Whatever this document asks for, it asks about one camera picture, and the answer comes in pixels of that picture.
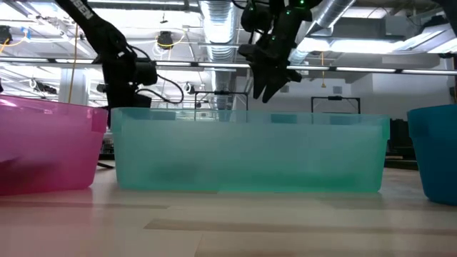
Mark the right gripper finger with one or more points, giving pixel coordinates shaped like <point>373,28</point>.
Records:
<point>260,82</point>
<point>276,84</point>

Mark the plain silver spoon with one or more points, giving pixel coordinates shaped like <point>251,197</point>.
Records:
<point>106,165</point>

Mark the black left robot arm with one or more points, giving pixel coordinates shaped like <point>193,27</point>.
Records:
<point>96,28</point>

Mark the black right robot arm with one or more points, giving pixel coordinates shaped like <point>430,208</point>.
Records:
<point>450,14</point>

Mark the white pillar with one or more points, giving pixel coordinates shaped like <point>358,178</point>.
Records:
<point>80,89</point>

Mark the teal translucent plastic bin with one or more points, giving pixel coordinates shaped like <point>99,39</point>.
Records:
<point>250,157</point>

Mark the bright ceiling light panel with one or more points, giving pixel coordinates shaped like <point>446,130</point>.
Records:
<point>357,46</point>

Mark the pink-red plastic bin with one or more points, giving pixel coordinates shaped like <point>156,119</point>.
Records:
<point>46,150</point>

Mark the long ceiling light strip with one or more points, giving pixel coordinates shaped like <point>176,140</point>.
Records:
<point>375,70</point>

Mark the dark background furniture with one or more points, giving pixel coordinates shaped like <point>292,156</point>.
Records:
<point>401,135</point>

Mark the blue plastic bin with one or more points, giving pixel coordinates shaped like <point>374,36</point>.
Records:
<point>437,157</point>

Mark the grey wall vent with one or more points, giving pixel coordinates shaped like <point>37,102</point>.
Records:
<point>337,89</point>
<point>285,89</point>

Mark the black metal rig frame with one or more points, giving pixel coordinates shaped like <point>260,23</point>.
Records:
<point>335,98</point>
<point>221,93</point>

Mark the smooth silver air duct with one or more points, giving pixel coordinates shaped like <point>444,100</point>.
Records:
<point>332,10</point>

